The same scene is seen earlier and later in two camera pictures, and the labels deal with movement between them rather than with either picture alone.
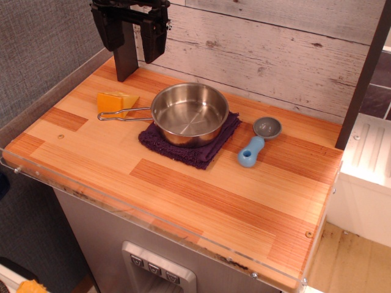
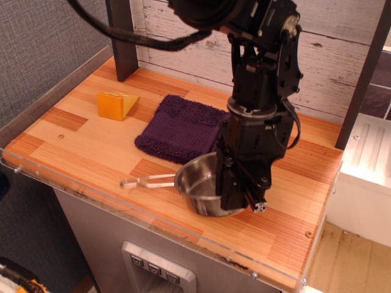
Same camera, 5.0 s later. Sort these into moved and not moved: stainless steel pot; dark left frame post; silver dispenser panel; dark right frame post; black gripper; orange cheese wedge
Moved: black gripper; stainless steel pot
Not moved: silver dispenser panel; orange cheese wedge; dark right frame post; dark left frame post
